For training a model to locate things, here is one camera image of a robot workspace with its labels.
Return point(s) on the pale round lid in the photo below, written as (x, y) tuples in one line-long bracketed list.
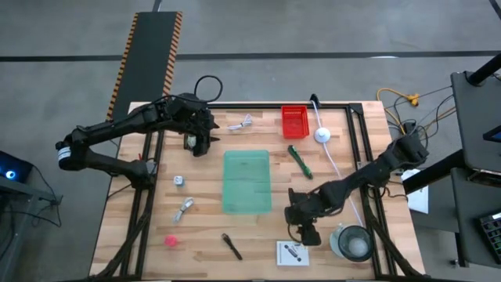
[(333, 241)]

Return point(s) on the black keypad device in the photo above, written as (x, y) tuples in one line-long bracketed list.
[(491, 231)]

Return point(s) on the black metal table frame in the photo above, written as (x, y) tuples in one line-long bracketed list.
[(355, 109)]

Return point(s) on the small pink-red round object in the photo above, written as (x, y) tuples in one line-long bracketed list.
[(171, 241)]

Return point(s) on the black computer with blue light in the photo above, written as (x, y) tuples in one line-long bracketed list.
[(15, 168)]

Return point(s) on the dark glass cup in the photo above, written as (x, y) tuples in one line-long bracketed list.
[(355, 243)]

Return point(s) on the white paper sheet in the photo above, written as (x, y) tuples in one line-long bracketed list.
[(415, 192)]

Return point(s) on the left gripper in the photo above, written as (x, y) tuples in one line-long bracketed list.
[(204, 133)]

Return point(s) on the white box with black print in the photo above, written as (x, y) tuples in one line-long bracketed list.
[(292, 253)]

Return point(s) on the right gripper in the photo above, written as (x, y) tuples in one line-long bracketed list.
[(303, 207)]

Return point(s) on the black mat with hazard stripes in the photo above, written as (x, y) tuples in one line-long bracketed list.
[(152, 55)]

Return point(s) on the teal translucent plastic bin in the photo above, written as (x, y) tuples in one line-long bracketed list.
[(246, 184)]

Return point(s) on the dark grey equipment cart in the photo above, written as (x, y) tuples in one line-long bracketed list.
[(475, 125)]

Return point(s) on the red plastic basket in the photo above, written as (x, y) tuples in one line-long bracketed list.
[(295, 122)]

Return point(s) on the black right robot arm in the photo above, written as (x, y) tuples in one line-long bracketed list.
[(372, 174)]

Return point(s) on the white round puck switch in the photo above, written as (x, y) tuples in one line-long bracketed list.
[(322, 135)]

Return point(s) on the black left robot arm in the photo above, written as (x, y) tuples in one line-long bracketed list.
[(117, 125)]

